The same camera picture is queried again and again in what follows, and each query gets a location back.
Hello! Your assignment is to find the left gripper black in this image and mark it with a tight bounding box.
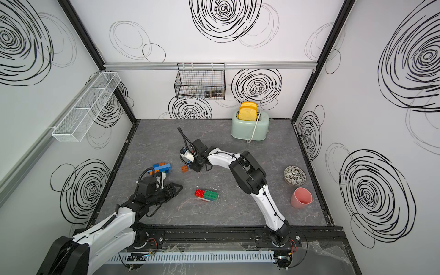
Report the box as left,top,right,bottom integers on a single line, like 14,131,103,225
148,182,183,207

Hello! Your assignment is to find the blue lego brick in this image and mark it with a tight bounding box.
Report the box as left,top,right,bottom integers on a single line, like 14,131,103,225
153,164,171,174

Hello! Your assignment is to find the red lego brick long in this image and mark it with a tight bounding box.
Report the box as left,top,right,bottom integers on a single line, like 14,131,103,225
194,189,205,198

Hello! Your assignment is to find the green lego brick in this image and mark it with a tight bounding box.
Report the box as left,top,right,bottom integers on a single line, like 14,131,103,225
203,190,218,201

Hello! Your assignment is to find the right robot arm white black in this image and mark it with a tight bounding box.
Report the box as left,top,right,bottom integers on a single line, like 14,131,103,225
180,138,291,246

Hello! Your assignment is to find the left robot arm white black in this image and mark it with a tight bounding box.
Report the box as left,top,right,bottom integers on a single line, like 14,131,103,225
37,176,183,275

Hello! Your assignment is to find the mint green toaster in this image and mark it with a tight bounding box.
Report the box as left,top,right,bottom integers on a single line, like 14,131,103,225
231,111,270,141

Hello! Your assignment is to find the yellow toast slice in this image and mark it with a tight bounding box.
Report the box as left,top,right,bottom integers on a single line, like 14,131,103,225
238,102,258,121

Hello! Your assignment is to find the patterned ceramic bowl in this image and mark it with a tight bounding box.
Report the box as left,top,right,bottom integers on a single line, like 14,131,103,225
284,166,307,186

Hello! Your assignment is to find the pink plastic cup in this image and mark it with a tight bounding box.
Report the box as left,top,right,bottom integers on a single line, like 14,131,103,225
291,187,313,209

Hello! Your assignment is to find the white toaster cable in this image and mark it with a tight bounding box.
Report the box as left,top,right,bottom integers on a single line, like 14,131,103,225
246,111,262,144

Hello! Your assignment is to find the black wire wall basket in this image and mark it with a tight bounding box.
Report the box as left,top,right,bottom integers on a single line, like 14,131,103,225
174,69,226,100

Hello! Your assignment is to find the grey wall rail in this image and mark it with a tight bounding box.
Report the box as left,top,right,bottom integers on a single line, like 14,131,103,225
104,61,317,71

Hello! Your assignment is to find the white wire wall shelf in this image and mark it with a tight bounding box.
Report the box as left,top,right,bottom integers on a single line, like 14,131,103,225
52,72,121,143

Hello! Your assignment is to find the white cable duct strip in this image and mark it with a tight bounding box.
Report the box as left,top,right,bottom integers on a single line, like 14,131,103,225
107,251,276,265

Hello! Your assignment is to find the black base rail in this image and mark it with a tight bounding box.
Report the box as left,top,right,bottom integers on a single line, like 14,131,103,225
132,223,346,249

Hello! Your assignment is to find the black corner frame post left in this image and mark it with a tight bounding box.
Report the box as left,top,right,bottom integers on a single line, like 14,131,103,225
57,0,137,124

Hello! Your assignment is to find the black corner frame post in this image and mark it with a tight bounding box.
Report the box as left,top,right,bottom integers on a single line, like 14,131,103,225
291,0,355,123
57,0,137,124

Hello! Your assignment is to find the black corner frame post right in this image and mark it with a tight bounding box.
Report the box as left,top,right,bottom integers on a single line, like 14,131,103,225
291,0,355,123

